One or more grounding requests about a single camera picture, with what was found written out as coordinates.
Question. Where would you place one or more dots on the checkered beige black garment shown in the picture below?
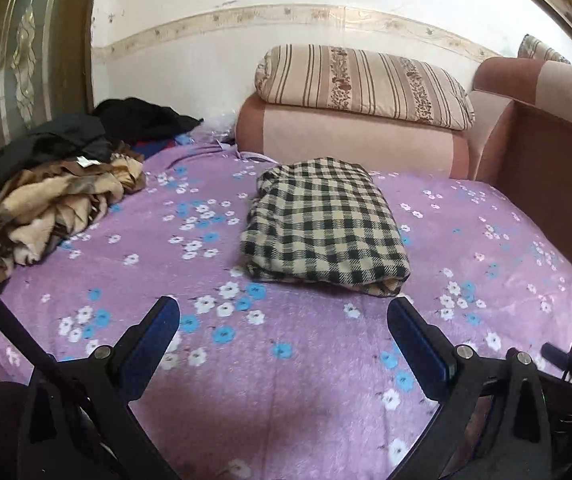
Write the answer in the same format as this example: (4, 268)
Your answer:
(326, 225)

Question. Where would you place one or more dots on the striped beige pillow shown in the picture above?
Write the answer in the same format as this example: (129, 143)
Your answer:
(365, 85)
(543, 50)

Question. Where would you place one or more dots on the purple floral bedsheet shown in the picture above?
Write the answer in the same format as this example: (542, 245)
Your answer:
(286, 410)

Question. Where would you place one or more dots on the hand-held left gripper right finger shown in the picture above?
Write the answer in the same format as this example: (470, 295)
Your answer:
(415, 345)

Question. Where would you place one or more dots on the clear plastic bag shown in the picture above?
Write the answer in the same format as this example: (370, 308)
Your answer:
(218, 130)

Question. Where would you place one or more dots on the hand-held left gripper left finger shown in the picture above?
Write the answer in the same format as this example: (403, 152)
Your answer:
(153, 340)

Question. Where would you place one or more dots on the blue cloth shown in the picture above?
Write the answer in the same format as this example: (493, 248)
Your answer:
(158, 145)

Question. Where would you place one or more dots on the brown cream fleece blanket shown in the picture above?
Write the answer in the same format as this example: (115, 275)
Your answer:
(46, 210)

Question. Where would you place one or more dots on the dark grey jacket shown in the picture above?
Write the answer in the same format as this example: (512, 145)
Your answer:
(41, 145)

